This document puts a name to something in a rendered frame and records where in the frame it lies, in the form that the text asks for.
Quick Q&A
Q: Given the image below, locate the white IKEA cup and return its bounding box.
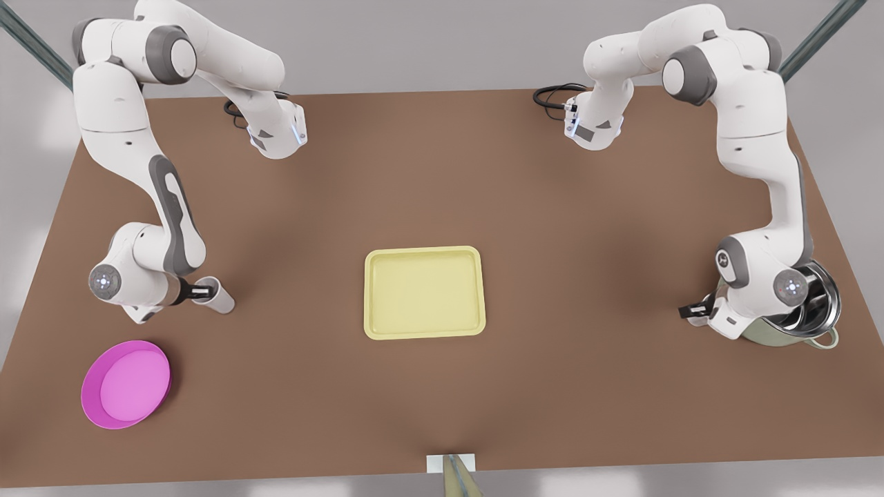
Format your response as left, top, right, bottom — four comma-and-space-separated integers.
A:
193, 276, 236, 315

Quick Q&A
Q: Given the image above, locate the yellow rectangular tray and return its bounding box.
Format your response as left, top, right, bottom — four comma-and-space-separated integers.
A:
363, 246, 487, 341

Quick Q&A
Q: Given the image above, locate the pink round bowl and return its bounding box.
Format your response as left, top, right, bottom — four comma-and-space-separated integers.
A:
81, 340, 172, 430

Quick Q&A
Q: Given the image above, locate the steel pot with green outside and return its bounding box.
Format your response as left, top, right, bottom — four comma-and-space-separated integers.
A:
718, 260, 843, 350

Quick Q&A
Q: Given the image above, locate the black cable loop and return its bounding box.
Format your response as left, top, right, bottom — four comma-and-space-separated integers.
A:
223, 90, 291, 133
532, 83, 589, 129

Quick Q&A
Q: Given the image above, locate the white post foot plate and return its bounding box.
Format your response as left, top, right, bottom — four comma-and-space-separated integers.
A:
426, 454, 478, 474

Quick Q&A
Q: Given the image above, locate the silver frame post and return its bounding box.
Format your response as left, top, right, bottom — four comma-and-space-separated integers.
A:
780, 0, 868, 84
0, 6, 75, 91
442, 454, 485, 497

